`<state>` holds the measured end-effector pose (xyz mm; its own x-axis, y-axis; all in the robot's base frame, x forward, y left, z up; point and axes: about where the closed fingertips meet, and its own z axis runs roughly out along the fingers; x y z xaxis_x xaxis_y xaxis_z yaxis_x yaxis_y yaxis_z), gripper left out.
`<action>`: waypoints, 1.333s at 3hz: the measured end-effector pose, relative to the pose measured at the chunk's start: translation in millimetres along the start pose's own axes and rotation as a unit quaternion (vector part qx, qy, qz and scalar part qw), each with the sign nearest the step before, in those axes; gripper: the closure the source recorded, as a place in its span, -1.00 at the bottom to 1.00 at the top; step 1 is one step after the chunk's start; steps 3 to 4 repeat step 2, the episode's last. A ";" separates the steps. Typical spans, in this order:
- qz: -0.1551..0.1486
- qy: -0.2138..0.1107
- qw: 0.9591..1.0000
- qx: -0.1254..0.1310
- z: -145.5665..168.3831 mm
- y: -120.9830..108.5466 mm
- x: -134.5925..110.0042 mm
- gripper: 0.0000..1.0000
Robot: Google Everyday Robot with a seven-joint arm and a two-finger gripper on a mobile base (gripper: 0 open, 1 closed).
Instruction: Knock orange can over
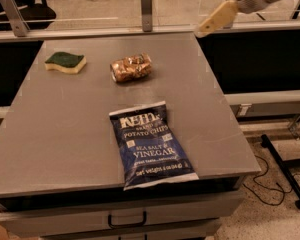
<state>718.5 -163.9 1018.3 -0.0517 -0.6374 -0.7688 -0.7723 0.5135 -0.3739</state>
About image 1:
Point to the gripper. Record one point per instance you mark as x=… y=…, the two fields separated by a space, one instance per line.
x=222 y=17

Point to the orange soda can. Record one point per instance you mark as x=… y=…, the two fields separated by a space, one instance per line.
x=131 y=68

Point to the blue potato chips bag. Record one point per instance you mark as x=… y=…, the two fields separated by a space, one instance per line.
x=150 y=152

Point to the green and yellow sponge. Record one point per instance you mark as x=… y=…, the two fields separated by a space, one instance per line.
x=65 y=62

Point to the black office chair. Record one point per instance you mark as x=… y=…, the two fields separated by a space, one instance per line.
x=25 y=7

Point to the black stand leg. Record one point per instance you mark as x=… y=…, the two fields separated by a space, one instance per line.
x=284 y=165

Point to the horizontal metal rail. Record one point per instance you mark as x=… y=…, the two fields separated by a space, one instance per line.
x=33 y=35

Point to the middle metal bracket post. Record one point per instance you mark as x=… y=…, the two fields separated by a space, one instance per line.
x=146 y=15

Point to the metal bracket post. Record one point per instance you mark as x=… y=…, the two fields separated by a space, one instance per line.
x=146 y=15
x=17 y=23

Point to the grey drawer with black handle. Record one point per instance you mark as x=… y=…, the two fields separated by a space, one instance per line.
x=115 y=215

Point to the left metal bracket post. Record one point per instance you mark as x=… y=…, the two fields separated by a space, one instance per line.
x=17 y=23

